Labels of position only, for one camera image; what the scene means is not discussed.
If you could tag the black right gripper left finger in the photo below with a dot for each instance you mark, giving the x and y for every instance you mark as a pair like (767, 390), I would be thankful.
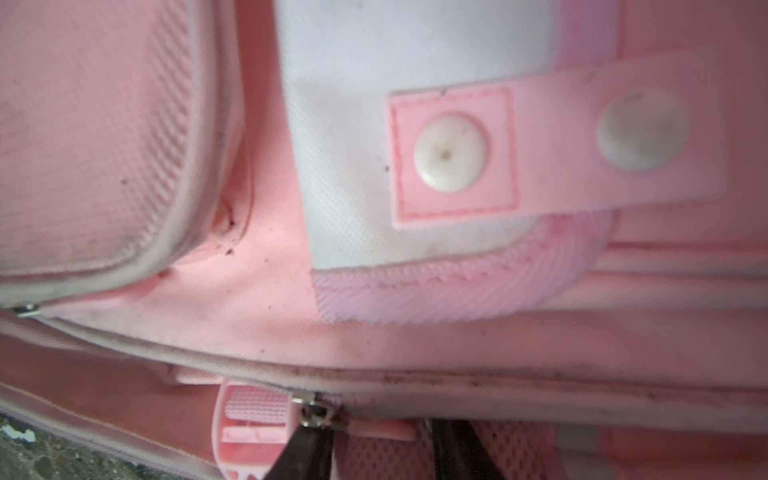
(308, 455)

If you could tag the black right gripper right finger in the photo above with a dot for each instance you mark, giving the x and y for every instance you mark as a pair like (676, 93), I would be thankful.
(458, 452)

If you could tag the pink student backpack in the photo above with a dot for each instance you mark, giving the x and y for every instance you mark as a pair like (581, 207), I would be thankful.
(222, 220)

